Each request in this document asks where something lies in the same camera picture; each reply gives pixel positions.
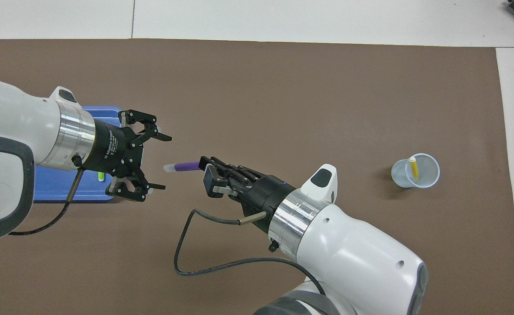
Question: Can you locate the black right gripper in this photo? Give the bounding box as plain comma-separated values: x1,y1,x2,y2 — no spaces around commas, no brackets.
198,155,300,233

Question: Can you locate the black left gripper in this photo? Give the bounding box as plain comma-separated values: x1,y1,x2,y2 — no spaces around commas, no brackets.
81,109,173,203

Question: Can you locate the purple pen white cap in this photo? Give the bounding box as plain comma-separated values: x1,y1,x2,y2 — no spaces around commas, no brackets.
163,161,201,173

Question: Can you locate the blue plastic tray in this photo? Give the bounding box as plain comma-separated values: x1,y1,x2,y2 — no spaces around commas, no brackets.
34,105,124,203

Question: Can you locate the brown table mat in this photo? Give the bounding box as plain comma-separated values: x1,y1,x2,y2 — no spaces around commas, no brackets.
0,38,514,315

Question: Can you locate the light blue mesh pen cup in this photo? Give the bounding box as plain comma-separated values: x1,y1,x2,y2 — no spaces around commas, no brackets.
391,153,440,189

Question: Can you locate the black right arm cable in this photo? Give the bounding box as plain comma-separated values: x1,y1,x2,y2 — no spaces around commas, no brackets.
174,209,327,298

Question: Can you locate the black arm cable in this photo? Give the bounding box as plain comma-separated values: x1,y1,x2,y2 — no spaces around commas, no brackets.
174,209,327,298
7,155,87,237

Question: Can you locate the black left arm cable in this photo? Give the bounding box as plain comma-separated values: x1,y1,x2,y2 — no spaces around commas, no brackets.
7,155,87,237

